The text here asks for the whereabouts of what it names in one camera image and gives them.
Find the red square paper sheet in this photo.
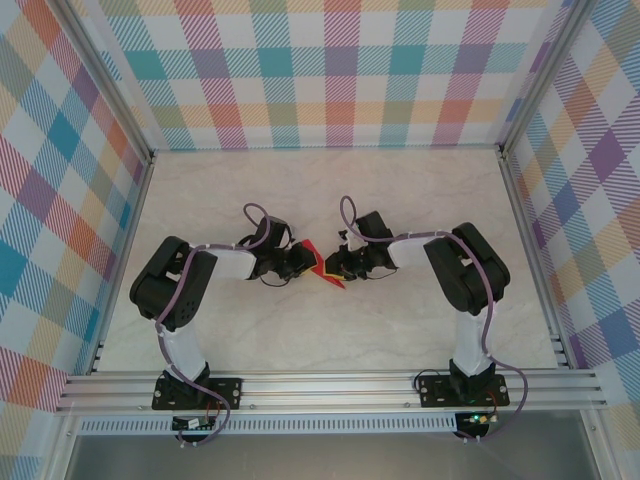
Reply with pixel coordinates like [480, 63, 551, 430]
[301, 239, 347, 293]

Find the grey metal sheet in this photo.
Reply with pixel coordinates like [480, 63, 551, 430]
[64, 432, 601, 480]

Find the long aluminium mounting rail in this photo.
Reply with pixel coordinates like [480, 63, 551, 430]
[54, 372, 609, 415]

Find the thin black base cable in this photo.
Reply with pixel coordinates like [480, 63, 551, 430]
[414, 368, 454, 391]

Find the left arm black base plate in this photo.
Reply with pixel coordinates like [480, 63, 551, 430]
[152, 377, 244, 412]

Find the aluminium table edge rail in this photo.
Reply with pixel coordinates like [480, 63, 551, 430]
[87, 154, 156, 376]
[499, 149, 571, 369]

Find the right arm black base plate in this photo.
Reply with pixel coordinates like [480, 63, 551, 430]
[417, 374, 510, 409]

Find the perforated metal cable tray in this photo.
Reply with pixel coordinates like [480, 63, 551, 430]
[77, 417, 461, 436]

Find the aluminium frame post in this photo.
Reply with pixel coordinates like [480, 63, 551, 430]
[57, 0, 154, 164]
[499, 0, 599, 156]

